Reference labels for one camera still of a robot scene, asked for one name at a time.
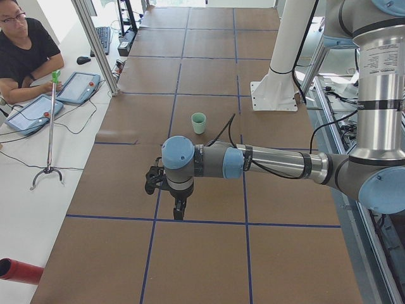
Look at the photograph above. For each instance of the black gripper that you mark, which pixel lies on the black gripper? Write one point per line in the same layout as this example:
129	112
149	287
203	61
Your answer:
179	194

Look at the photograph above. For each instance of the mint green cup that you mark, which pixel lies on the mint green cup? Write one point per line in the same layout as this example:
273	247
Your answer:
199	127
198	119

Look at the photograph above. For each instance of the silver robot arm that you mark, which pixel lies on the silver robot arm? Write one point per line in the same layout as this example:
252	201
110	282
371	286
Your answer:
373	172

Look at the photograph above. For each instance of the brown paper table cover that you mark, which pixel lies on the brown paper table cover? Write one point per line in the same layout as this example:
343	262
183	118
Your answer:
257	239

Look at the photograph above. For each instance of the standing mint green cup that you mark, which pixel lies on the standing mint green cup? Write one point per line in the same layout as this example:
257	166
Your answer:
199	127

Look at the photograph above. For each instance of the far blue teach pendant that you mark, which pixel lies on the far blue teach pendant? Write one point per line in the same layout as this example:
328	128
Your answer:
78	88

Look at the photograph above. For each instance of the blue teach pendant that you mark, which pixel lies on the blue teach pendant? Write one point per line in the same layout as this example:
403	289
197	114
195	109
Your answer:
78	88
31	117

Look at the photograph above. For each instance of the near blue teach pendant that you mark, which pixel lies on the near blue teach pendant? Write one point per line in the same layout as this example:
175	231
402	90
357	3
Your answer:
31	117

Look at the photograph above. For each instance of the black computer mouse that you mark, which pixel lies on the black computer mouse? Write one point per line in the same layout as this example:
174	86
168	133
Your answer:
83	59

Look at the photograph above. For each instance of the red cylinder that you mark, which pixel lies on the red cylinder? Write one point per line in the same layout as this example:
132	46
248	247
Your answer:
16	271

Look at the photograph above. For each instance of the black keyboard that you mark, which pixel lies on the black keyboard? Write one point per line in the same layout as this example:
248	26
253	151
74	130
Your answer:
104	35

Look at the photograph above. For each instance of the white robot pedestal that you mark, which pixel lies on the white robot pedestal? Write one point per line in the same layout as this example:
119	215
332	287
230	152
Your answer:
275	92

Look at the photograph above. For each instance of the green handled reacher grabber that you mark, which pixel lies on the green handled reacher grabber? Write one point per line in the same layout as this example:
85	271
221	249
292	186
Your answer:
49	168

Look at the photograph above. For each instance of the aluminium frame post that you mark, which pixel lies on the aluminium frame post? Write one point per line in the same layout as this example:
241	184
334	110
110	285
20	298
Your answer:
93	39

